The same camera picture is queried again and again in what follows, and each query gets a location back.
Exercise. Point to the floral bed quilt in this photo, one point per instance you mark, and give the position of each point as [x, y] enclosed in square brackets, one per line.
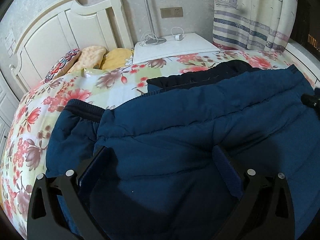
[24, 157]

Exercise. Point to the wall socket switch panel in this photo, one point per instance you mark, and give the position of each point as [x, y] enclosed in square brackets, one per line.
[171, 12]

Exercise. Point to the navy blue puffer jacket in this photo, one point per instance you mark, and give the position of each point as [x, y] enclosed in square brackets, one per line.
[161, 181]

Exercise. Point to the white window sill ledge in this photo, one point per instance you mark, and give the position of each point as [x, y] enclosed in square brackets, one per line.
[306, 62]

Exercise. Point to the orange yellow blanket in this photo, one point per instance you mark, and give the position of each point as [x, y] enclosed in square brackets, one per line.
[117, 58]

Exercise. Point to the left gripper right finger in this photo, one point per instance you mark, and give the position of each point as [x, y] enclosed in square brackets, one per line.
[265, 207]

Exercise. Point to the white charger with cable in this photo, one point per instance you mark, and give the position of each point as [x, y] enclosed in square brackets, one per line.
[177, 36]

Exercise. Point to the white bedside table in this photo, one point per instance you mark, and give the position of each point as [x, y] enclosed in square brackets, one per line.
[168, 46]

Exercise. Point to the white desk lamp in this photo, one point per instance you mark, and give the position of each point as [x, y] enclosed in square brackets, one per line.
[151, 39]

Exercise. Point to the yellow pillow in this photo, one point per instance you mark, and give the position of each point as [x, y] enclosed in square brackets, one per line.
[90, 58]

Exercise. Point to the embroidered red blue pillow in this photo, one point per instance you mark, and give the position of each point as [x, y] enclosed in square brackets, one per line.
[64, 64]

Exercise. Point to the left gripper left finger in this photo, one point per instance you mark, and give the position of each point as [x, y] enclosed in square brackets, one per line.
[58, 207]

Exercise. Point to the striped sailboat curtain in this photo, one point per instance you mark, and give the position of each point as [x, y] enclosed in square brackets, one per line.
[253, 24]

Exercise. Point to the cream wooden headboard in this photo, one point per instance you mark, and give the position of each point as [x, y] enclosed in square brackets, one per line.
[66, 25]

